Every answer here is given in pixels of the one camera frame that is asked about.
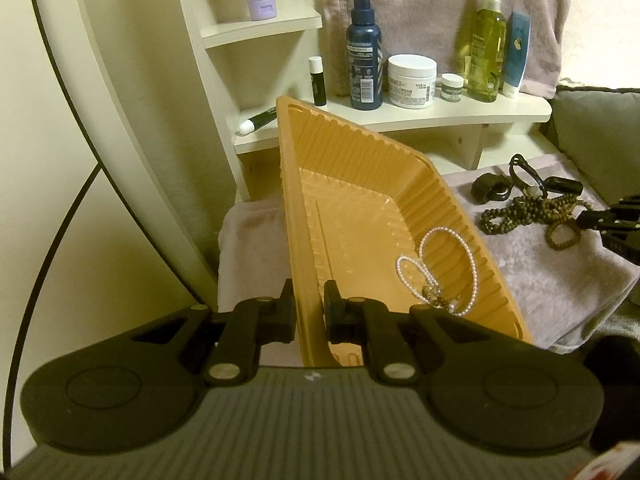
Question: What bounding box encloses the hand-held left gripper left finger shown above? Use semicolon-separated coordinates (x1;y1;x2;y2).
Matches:
131;279;297;387

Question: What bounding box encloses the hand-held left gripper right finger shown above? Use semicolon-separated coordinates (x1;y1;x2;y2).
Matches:
322;280;502;387

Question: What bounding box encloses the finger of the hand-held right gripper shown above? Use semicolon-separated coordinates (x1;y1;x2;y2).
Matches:
600;232;640;266
575;199;640;234

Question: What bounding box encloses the crystal bead bracelet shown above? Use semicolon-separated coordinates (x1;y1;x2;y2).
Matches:
422;284;453;312

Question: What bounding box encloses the white pearl necklace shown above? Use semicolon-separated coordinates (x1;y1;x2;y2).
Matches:
396;227;476;317

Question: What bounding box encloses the dark strap watch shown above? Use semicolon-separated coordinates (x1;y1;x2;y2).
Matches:
508;154;544;197

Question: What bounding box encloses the dark bead necklace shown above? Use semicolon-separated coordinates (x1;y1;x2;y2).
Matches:
480;194;592;235

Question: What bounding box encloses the orange plastic tray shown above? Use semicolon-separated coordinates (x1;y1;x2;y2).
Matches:
275;94;535;369

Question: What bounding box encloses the lavender fluffy towel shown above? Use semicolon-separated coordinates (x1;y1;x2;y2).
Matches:
217;152;640;367

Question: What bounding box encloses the grey cushion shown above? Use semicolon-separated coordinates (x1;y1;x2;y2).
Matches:
544;79;640;202

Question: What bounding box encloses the blue and white tube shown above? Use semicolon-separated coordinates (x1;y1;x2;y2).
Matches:
502;10;532;99

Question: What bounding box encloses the black tube with white cap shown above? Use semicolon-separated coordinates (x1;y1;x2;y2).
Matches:
238;110;278;136

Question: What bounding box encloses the small green-label jar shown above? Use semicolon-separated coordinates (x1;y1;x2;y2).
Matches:
440;73;466;102

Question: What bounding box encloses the green oil spray bottle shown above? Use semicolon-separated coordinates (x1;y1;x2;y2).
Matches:
462;0;507;104

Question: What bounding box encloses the cream wooden shelf unit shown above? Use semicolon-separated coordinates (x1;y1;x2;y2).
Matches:
170;0;554;202

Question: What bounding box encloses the lip balm stick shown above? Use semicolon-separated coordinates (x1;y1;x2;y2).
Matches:
308;56;328;107

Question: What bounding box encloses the white cream jar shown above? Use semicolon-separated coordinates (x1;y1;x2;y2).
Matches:
387;54;437;109

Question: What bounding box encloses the white curved panel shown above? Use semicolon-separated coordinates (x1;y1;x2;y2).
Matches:
29;0;237;311

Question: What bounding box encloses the blue spray bottle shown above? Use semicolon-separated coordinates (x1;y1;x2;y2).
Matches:
346;0;385;110

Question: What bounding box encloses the hanging pink towel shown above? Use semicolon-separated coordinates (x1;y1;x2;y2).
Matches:
317;0;572;99

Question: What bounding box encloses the thin black cable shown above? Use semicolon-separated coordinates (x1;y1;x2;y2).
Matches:
7;165;101;412

